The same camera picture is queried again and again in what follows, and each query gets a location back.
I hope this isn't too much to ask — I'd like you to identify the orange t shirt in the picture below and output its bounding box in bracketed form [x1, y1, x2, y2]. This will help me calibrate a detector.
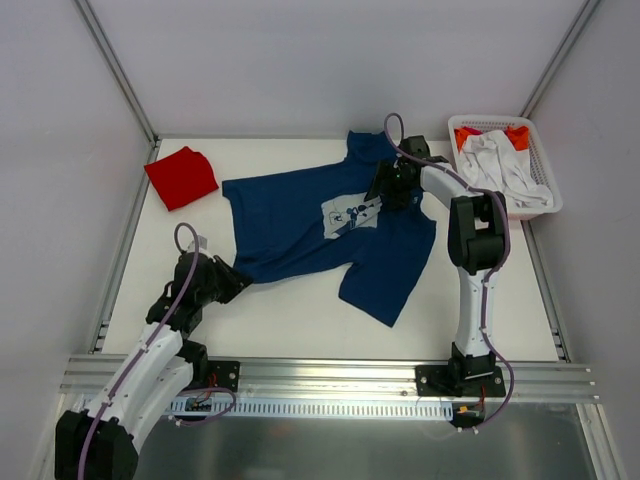
[454, 126, 529, 152]

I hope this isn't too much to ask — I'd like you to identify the white t shirt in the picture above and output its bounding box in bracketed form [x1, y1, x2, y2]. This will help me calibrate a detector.
[457, 130, 554, 209]

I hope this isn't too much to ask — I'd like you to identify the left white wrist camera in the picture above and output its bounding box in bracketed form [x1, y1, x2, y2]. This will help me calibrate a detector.
[186, 235, 208, 255]

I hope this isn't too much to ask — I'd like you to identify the white slotted cable duct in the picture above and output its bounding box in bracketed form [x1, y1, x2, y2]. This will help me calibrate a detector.
[165, 395, 453, 421]

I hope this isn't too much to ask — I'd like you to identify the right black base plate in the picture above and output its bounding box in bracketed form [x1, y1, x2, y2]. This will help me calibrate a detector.
[414, 365, 506, 398]

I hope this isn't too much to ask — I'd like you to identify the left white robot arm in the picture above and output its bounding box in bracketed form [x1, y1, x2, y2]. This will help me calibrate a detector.
[54, 251, 253, 479]

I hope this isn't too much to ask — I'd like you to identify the blue t shirt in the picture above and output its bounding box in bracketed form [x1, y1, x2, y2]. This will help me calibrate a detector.
[222, 132, 437, 327]

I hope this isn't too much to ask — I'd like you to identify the folded red t shirt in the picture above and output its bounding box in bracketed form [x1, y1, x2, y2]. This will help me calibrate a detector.
[144, 146, 219, 212]

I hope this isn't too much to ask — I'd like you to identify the white plastic basket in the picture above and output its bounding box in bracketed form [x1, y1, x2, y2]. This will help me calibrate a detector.
[448, 114, 563, 221]

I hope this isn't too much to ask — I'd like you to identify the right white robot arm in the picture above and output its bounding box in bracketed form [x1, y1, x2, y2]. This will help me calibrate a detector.
[366, 136, 510, 398]

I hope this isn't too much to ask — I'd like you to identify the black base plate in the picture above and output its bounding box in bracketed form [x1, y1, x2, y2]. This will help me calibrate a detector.
[196, 360, 241, 392]
[414, 365, 506, 398]

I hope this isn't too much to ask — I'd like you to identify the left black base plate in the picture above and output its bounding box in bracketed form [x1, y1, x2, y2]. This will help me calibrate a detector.
[196, 360, 241, 392]

